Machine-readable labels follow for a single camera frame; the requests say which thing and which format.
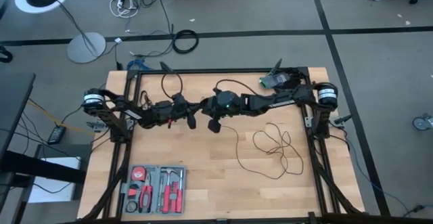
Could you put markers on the red black utility knife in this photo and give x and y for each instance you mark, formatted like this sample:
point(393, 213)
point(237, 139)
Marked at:
point(133, 191)

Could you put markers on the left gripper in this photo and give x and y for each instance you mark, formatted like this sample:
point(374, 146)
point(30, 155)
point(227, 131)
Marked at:
point(162, 114)

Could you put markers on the green circuit board device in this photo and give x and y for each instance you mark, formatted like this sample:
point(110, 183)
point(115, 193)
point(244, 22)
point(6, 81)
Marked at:
point(274, 81)

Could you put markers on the black work glove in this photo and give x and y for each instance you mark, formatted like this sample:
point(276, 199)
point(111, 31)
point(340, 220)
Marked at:
point(297, 78)

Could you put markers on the white power strip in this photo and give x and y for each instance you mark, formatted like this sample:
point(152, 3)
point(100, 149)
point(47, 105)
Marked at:
point(120, 1)

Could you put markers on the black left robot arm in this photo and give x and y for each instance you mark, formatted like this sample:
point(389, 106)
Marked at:
point(116, 104)

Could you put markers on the black aluminium table frame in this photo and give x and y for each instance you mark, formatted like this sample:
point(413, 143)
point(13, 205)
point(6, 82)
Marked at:
point(220, 71)

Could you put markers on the white box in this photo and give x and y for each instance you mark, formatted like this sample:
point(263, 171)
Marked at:
point(50, 191)

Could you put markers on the red bit holder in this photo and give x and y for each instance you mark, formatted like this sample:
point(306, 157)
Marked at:
point(174, 191)

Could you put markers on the black power adapter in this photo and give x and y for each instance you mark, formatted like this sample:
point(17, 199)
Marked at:
point(57, 135)

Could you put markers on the thin grey screwdriver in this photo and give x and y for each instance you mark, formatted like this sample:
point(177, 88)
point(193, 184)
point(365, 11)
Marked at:
point(159, 197)

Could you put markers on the grey caster wheel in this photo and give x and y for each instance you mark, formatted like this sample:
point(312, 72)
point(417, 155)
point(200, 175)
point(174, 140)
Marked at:
point(421, 123)

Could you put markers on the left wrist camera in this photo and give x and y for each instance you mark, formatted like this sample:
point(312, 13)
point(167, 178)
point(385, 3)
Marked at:
point(179, 102)

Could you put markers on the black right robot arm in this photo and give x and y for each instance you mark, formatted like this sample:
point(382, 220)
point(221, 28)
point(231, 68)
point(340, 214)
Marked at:
point(270, 102)

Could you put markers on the grey plastic tool case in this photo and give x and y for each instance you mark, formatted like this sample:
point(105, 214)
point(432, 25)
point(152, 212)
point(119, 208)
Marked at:
point(156, 173)

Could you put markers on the black desk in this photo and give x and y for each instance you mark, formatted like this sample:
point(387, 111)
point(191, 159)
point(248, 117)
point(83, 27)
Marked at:
point(13, 109)

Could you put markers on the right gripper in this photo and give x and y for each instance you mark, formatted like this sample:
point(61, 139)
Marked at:
point(233, 99)

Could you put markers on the red tape measure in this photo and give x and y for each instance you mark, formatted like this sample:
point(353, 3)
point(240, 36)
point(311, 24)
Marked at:
point(138, 174)

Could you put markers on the black frame bracket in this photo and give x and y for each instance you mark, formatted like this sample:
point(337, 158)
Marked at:
point(166, 67)
point(275, 67)

